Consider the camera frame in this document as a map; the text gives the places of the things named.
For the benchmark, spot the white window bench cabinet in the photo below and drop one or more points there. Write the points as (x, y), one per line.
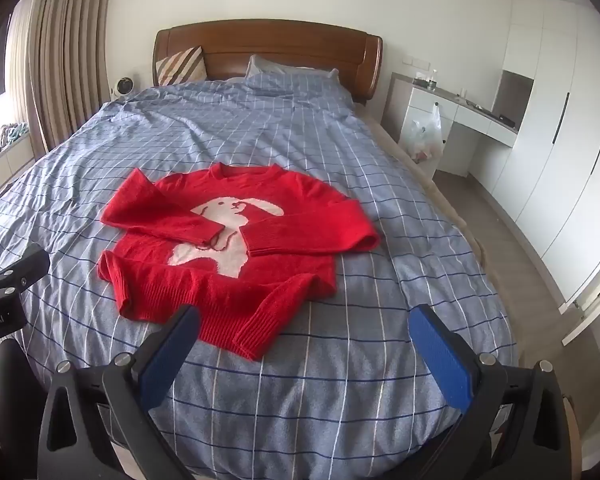
(10, 165)

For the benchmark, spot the wooden headboard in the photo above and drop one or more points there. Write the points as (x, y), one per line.
(280, 42)

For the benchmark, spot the blue pillow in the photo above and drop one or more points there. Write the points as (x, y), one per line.
(280, 66)

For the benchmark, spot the striped cushion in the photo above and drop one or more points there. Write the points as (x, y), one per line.
(180, 65)

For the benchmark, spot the white wardrobe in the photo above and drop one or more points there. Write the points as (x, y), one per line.
(545, 160)

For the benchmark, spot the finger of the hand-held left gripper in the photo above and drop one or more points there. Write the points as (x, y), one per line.
(27, 265)

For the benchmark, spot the wall socket strip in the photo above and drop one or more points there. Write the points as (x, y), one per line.
(415, 63)

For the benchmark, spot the red sweater with white dog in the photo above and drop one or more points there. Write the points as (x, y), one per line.
(290, 200)

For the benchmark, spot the clear plastic bag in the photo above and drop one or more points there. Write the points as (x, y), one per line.
(422, 135)

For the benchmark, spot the small bottle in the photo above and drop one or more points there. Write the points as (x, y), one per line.
(432, 80)

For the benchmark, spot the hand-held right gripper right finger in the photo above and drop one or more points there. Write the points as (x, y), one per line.
(440, 355)

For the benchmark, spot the white bedside cabinet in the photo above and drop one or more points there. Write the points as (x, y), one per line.
(460, 115)

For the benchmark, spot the small round fan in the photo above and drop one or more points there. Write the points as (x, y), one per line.
(123, 86)

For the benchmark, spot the blue checked blanket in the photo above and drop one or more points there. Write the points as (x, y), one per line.
(330, 360)

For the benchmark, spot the beige bed base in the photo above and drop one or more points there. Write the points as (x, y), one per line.
(430, 180)

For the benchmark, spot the beige curtain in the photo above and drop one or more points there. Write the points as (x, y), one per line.
(65, 60)

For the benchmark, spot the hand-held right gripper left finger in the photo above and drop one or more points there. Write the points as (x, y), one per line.
(170, 355)

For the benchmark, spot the pile of clothes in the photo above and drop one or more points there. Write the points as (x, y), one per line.
(2, 140)

